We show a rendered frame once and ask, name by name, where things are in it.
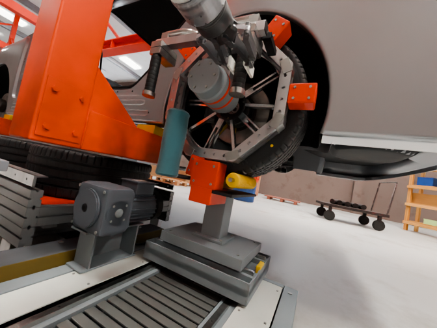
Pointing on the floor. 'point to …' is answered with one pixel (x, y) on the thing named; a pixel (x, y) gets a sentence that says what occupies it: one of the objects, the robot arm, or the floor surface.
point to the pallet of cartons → (170, 177)
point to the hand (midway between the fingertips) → (241, 68)
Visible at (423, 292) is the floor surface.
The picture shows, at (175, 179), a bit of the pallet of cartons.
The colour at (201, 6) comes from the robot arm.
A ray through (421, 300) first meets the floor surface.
